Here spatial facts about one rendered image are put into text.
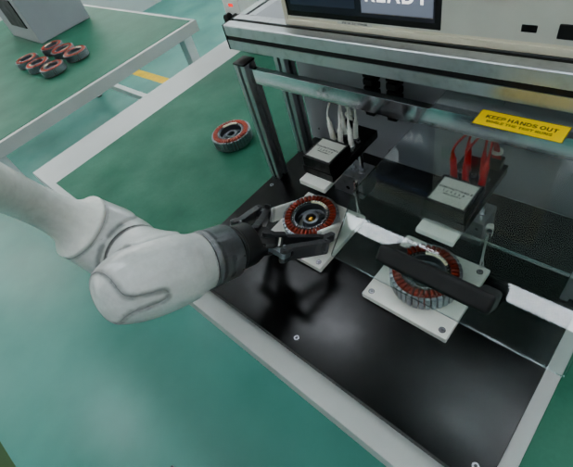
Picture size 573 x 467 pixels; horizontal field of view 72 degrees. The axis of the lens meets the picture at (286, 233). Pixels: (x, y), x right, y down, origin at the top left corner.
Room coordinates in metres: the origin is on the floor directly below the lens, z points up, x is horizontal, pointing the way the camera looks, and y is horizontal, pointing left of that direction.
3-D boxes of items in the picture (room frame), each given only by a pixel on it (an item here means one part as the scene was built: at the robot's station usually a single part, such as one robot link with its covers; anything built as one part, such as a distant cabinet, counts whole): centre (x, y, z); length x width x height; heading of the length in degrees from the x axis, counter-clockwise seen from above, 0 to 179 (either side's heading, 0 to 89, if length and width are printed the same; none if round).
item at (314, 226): (0.54, -0.06, 0.80); 0.11 x 0.11 x 0.04
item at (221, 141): (0.98, 0.05, 0.77); 0.11 x 0.11 x 0.04
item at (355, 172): (0.62, -0.18, 0.80); 0.08 x 0.05 x 0.06; 34
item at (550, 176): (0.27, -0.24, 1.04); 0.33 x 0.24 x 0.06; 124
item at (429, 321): (0.34, -0.19, 0.78); 0.15 x 0.15 x 0.01; 34
